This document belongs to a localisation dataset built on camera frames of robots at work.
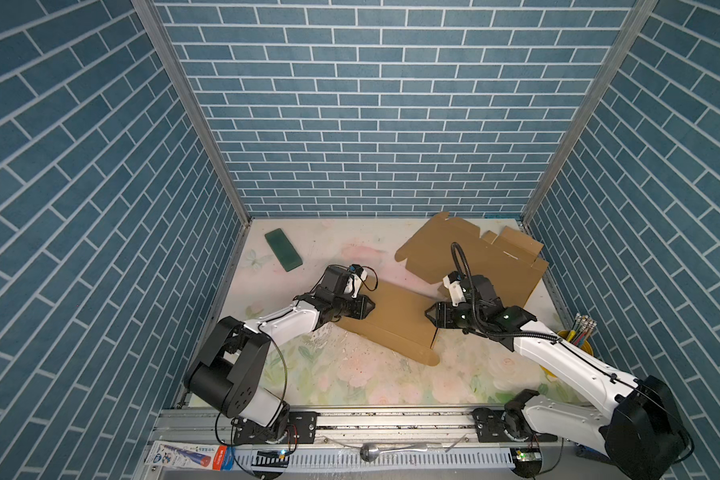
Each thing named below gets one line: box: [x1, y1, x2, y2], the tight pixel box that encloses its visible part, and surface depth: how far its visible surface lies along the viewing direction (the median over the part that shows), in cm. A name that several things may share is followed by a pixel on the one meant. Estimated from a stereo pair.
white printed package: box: [144, 441, 236, 471], surface depth 71 cm
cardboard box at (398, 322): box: [335, 280, 440, 367], surface depth 85 cm
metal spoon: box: [360, 443, 443, 463], surface depth 72 cm
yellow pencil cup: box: [556, 313, 597, 356], surface depth 77 cm
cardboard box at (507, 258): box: [394, 212, 549, 307], surface depth 115 cm
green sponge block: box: [264, 228, 303, 272], surface depth 113 cm
